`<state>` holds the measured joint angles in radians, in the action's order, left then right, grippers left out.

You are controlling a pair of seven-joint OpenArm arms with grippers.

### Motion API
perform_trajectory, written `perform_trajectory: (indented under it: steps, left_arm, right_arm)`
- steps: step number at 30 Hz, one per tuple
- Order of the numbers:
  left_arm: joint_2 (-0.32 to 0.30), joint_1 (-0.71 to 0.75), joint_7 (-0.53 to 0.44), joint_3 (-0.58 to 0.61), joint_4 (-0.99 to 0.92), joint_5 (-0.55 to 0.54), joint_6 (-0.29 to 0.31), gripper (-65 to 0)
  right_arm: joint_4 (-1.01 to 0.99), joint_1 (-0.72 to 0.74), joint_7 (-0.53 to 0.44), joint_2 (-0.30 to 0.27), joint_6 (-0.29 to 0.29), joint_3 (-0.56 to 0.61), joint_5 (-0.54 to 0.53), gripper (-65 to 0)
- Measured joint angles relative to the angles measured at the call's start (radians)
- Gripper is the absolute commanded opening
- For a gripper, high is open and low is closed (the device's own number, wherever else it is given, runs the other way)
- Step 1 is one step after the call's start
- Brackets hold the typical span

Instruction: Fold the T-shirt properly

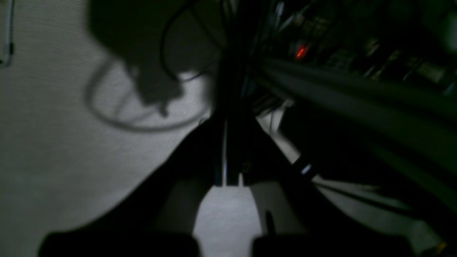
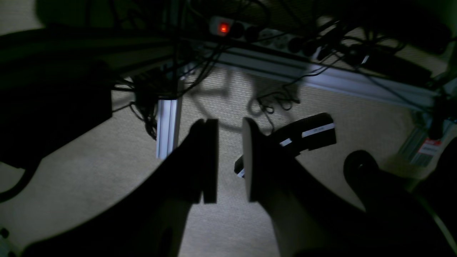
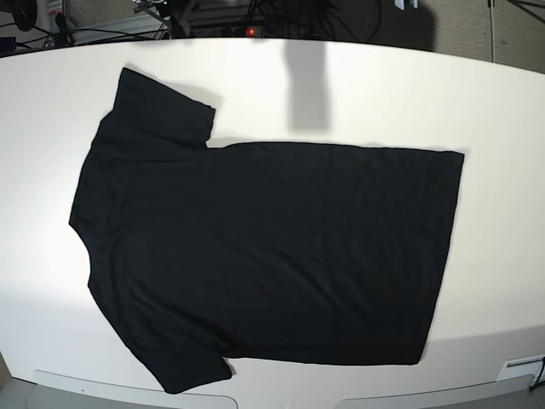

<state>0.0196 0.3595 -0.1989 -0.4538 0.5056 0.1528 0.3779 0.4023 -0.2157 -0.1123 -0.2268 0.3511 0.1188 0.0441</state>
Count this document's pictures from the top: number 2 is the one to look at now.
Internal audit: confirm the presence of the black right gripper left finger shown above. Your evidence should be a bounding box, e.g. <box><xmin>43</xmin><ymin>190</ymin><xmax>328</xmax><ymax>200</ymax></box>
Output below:
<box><xmin>118</xmin><ymin>119</ymin><xmax>219</xmax><ymax>257</ymax></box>

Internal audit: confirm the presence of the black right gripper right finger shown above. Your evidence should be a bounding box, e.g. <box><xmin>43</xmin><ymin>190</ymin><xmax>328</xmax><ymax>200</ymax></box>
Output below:
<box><xmin>242</xmin><ymin>117</ymin><xmax>361</xmax><ymax>257</ymax></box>

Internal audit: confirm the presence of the black power adapter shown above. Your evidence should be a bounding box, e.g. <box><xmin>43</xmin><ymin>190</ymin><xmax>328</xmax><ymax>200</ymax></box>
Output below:
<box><xmin>234</xmin><ymin>113</ymin><xmax>337</xmax><ymax>178</ymax></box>

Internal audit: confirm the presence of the white power strip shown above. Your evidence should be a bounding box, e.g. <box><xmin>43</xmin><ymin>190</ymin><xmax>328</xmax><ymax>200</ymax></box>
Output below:
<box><xmin>209</xmin><ymin>16</ymin><xmax>320</xmax><ymax>57</ymax></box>

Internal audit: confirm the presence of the aluminium frame leg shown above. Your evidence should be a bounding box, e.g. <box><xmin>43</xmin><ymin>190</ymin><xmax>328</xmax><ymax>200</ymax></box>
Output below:
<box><xmin>156</xmin><ymin>97</ymin><xmax>182</xmax><ymax>160</ymax></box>

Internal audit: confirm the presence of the aluminium frame rail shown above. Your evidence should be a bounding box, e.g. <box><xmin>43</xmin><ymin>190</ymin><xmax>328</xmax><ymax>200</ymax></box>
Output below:
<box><xmin>216</xmin><ymin>42</ymin><xmax>438</xmax><ymax>109</ymax></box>

